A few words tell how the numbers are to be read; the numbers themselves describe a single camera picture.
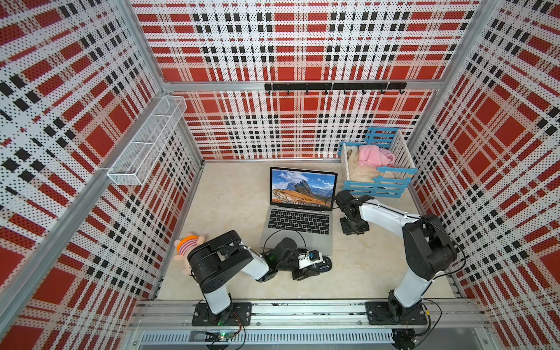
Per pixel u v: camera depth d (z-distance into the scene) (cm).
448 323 192
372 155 104
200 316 73
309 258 73
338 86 89
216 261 48
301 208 101
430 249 47
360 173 107
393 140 111
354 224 76
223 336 69
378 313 73
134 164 69
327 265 82
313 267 82
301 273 76
